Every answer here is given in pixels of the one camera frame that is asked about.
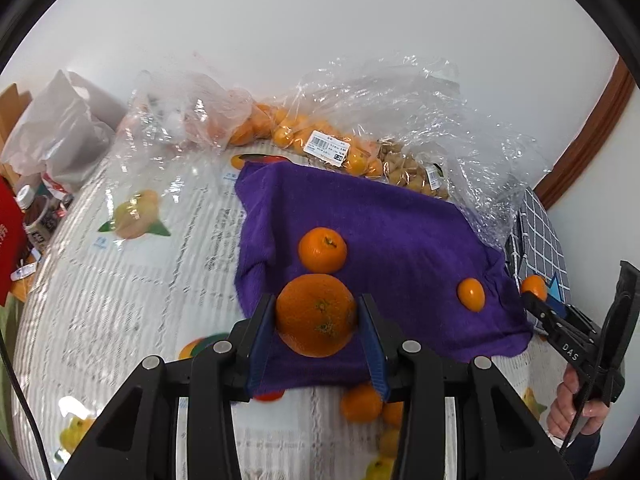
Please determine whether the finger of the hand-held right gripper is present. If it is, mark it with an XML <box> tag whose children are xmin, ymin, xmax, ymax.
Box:
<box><xmin>599</xmin><ymin>260</ymin><xmax>640</xmax><ymax>372</ymax></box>
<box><xmin>520</xmin><ymin>291</ymin><xmax>569</xmax><ymax>342</ymax></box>

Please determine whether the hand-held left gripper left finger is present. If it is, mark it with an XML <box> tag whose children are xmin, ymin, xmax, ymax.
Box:
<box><xmin>57</xmin><ymin>292</ymin><xmax>278</xmax><ymax>480</ymax></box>

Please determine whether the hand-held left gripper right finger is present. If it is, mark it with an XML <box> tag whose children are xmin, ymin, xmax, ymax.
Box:
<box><xmin>357</xmin><ymin>292</ymin><xmax>576</xmax><ymax>480</ymax></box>

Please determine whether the large orange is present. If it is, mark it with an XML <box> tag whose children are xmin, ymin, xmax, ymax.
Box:
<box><xmin>275</xmin><ymin>273</ymin><xmax>358</xmax><ymax>358</ymax></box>

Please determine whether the small oval orange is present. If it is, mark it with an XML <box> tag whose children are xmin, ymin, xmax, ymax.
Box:
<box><xmin>457</xmin><ymin>278</ymin><xmax>486</xmax><ymax>312</ymax></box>

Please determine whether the medium orange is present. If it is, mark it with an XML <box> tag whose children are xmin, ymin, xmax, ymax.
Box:
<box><xmin>298</xmin><ymin>227</ymin><xmax>348</xmax><ymax>275</ymax></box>

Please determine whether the plastic bag of longans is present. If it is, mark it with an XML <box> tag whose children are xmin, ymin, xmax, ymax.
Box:
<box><xmin>375</xmin><ymin>120</ymin><xmax>543</xmax><ymax>251</ymax></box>

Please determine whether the labelled plastic bag of oranges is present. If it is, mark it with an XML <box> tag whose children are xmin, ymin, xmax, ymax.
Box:
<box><xmin>227</xmin><ymin>52</ymin><xmax>468</xmax><ymax>178</ymax></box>

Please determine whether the person's right forearm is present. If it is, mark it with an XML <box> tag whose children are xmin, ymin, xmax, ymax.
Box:
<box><xmin>562</xmin><ymin>432</ymin><xmax>601</xmax><ymax>478</ymax></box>

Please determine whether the person's right hand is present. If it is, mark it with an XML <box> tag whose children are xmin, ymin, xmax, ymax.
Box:
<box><xmin>546</xmin><ymin>366</ymin><xmax>610</xmax><ymax>437</ymax></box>

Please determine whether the grey checked cloth blue star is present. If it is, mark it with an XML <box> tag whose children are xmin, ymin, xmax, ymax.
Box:
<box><xmin>505</xmin><ymin>187</ymin><xmax>571</xmax><ymax>333</ymax></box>

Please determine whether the purple towel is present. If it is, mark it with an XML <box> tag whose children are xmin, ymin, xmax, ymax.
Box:
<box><xmin>234</xmin><ymin>161</ymin><xmax>535</xmax><ymax>395</ymax></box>

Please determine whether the fruit printed blanket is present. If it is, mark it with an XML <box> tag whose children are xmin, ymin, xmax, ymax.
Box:
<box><xmin>10</xmin><ymin>147</ymin><xmax>566</xmax><ymax>480</ymax></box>

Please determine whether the clear plastic bag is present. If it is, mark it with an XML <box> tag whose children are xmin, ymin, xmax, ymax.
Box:
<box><xmin>112</xmin><ymin>67</ymin><xmax>253</xmax><ymax>161</ymax></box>

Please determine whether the light green cloth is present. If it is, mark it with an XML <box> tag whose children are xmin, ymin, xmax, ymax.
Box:
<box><xmin>0</xmin><ymin>295</ymin><xmax>21</xmax><ymax>441</ymax></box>

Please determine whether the plastic bottle white cap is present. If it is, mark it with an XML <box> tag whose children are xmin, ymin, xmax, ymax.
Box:
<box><xmin>14</xmin><ymin>185</ymin><xmax>56</xmax><ymax>248</ymax></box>

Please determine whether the red paper bag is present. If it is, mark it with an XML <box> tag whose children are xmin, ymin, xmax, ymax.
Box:
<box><xmin>0</xmin><ymin>177</ymin><xmax>26</xmax><ymax>301</ymax></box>

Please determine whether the white plastic bag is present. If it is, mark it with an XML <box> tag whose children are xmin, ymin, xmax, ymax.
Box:
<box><xmin>0</xmin><ymin>70</ymin><xmax>126</xmax><ymax>193</ymax></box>

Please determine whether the wooden box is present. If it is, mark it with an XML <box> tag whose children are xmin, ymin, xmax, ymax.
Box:
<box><xmin>0</xmin><ymin>85</ymin><xmax>31</xmax><ymax>181</ymax></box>

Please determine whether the brown wooden door frame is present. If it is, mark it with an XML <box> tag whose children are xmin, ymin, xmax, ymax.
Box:
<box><xmin>532</xmin><ymin>57</ymin><xmax>636</xmax><ymax>211</ymax></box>

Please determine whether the black cable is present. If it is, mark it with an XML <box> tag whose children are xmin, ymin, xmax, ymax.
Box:
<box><xmin>0</xmin><ymin>330</ymin><xmax>53</xmax><ymax>480</ymax></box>

